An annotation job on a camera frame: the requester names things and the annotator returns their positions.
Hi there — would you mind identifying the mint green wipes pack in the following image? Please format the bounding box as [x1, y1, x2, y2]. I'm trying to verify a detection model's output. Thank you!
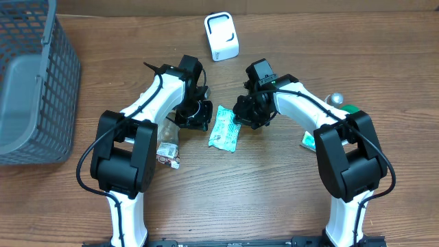
[208, 105, 241, 153]

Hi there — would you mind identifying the brown patterned snack bag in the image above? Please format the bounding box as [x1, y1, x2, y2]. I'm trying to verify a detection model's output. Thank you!
[156, 111, 181, 169]

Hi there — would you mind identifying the green Kleenex tissue pack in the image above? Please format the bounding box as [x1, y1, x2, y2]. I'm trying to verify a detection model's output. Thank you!
[300, 131, 316, 152]

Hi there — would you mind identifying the clear plastic bottle grey cap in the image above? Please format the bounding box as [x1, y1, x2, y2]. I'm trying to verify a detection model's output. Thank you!
[324, 93, 344, 108]

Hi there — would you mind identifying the green lid jar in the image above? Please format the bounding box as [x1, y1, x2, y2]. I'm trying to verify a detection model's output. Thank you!
[341, 104, 360, 114]

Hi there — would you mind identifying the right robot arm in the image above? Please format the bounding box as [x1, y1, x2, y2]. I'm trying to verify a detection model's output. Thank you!
[233, 59, 394, 246]

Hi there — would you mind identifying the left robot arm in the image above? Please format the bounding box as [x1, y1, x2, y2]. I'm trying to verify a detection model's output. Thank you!
[87, 55, 213, 246]

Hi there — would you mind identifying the white barcode scanner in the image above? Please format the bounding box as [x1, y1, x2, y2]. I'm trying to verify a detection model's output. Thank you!
[204, 12, 239, 62]

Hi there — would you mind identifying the dark grey plastic basket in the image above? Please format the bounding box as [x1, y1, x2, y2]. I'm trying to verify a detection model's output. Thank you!
[1, 0, 82, 165]

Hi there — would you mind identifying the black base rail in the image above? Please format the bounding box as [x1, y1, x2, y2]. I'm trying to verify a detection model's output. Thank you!
[82, 236, 387, 247]

